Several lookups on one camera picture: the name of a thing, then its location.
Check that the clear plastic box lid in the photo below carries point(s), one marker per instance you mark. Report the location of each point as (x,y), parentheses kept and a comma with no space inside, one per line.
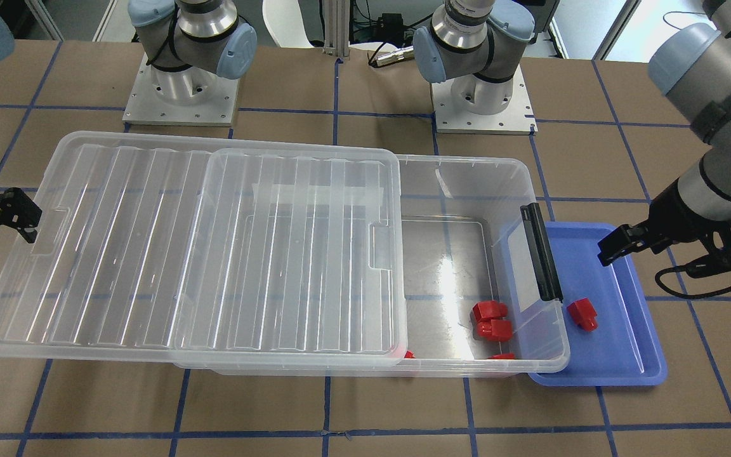
(102,280)

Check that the aluminium frame post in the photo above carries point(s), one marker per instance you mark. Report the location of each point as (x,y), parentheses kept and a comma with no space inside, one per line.
(336,21)

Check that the black box latch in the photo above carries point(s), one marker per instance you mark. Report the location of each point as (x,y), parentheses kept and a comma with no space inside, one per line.
(543,263)

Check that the red block at box front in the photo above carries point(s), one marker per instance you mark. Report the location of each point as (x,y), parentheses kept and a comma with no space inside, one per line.
(507,356)

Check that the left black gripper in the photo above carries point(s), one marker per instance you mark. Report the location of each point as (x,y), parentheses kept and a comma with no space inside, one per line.
(681,219)

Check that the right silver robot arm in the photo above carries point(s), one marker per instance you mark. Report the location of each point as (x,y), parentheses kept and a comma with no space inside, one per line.
(195,54)

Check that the clear plastic storage box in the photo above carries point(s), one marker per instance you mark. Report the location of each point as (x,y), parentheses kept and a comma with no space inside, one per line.
(467,254)

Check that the white chair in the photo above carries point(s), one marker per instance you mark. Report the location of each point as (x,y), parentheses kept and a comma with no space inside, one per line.
(285,24)

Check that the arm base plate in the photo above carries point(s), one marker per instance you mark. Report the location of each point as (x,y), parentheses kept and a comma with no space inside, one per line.
(191,97)
(468,105)

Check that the blue plastic tray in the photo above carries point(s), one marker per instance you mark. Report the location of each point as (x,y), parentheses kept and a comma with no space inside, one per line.
(624,350)

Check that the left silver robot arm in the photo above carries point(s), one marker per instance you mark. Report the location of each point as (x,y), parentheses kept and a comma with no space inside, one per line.
(483,40)

